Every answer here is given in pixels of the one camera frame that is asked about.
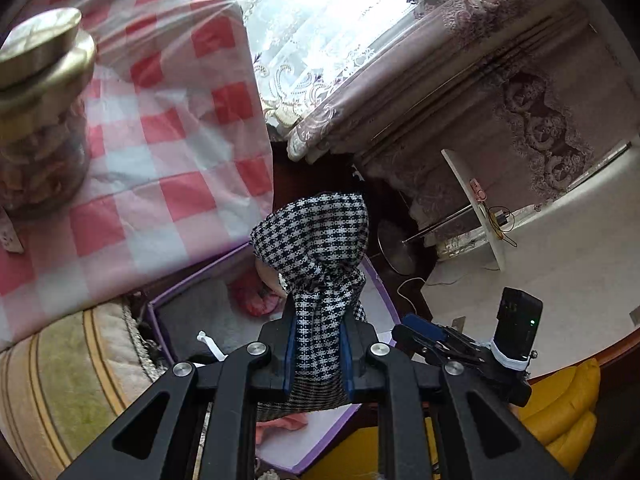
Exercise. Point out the black white houndstooth cloth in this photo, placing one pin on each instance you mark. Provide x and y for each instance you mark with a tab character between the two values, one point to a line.
320	260

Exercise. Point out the mauve curtain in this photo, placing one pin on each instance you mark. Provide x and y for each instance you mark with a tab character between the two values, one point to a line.
475	85

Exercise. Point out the striped sofa cushion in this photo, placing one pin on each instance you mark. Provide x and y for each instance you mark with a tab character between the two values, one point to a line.
65	385

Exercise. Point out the white board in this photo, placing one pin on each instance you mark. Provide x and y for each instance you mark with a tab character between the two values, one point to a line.
475	210

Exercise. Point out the white power strip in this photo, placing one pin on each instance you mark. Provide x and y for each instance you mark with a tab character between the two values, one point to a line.
9	232

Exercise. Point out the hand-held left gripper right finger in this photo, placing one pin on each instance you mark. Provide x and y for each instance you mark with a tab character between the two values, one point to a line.
349	360

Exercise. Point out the white lace curtain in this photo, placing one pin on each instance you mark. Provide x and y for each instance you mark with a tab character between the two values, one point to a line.
320	25

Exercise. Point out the purple storage box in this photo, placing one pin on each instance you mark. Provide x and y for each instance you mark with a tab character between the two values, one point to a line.
380	305

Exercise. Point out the yellow cushion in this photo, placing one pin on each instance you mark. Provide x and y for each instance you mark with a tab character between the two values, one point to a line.
565	405

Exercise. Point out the glass jar with gold lid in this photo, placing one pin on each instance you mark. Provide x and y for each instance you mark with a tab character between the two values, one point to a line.
42	125

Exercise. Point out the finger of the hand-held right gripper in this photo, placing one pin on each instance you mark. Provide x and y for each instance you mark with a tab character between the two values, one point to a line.
425	332

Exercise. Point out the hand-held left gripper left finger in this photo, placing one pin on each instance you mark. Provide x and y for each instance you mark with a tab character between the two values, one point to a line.
286	355

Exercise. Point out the red white checkered tablecloth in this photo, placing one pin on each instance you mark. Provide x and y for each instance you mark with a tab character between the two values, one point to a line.
165	150

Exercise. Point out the salmon pink cloth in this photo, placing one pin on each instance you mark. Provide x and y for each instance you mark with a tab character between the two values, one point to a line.
280	425

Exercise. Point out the pink knit cloth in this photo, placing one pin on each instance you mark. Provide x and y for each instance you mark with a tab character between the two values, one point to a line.
250	295

